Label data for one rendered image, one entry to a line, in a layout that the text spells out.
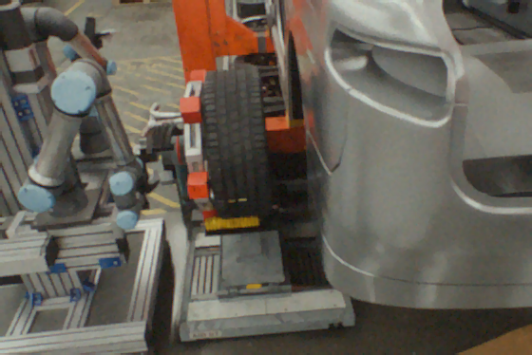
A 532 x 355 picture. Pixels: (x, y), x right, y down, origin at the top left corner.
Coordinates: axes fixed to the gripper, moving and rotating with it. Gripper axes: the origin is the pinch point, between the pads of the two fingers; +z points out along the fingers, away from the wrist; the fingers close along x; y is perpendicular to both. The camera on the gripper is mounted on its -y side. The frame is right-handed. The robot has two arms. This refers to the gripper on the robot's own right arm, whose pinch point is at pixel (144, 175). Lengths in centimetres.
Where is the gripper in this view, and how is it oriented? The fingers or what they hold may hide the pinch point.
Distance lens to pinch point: 200.2
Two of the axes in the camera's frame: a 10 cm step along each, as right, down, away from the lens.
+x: -10.0, 0.9, -0.1
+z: -0.5, -5.3, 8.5
